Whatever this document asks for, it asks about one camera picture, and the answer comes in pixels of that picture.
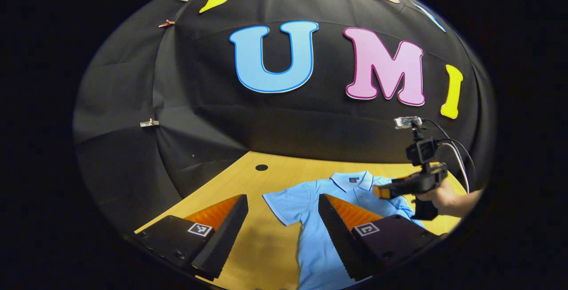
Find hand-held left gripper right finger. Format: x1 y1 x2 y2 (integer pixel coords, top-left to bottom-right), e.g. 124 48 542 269
318 193 441 282

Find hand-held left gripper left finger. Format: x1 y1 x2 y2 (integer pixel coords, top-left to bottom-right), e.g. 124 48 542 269
133 194 249 282

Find light blue T-shirt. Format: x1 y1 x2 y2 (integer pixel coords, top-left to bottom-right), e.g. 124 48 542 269
262 170 427 290

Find black backdrop cloth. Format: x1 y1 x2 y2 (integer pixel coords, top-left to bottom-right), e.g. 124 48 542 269
73 0 495 237

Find gripper camera cables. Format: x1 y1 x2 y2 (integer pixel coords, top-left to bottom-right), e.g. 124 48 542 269
422 118 476 194

